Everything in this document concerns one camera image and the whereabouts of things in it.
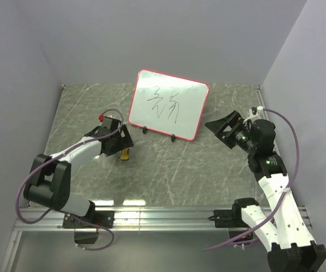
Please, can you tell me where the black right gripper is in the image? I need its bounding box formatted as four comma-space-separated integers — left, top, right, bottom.
205, 110, 257, 154

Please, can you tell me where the yellow whiteboard eraser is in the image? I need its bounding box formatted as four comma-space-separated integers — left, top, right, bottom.
120, 148, 129, 161

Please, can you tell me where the pink framed whiteboard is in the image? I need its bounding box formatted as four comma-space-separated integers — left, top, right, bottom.
128, 69, 209, 141

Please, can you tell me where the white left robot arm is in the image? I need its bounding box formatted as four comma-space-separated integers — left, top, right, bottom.
18, 124, 134, 228

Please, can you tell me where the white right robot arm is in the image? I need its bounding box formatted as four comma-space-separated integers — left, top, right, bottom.
205, 107, 326, 271

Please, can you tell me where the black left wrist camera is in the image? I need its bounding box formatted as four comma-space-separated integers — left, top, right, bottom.
98, 114, 121, 136

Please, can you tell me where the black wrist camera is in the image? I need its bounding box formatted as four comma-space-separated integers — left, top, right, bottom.
98, 114, 121, 136
247, 106, 276, 155

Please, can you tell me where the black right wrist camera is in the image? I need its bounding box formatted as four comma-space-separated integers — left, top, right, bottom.
247, 106, 276, 155

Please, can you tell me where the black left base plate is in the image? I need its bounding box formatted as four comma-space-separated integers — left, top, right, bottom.
62, 210, 115, 229

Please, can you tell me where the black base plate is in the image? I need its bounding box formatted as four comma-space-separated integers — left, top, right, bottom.
208, 210, 248, 228
62, 210, 115, 229

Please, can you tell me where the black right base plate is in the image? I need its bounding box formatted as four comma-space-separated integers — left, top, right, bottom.
208, 210, 248, 228

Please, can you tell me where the aluminium mounting rail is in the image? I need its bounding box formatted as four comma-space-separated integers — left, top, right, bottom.
12, 206, 313, 233

